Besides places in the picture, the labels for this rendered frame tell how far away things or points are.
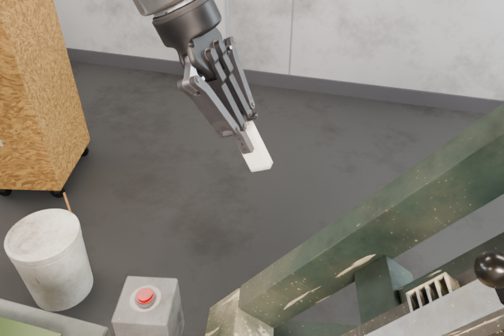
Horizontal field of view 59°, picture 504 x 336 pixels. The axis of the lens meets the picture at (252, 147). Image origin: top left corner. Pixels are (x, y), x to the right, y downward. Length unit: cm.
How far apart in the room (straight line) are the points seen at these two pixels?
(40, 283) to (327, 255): 149
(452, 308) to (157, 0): 52
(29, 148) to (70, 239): 74
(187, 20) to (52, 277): 171
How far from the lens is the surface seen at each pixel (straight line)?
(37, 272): 207
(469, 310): 65
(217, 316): 109
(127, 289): 108
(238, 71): 58
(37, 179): 274
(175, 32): 50
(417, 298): 72
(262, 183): 270
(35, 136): 254
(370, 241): 86
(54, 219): 216
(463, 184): 80
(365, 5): 338
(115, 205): 268
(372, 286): 88
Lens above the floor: 177
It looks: 36 degrees down
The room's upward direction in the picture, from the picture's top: straight up
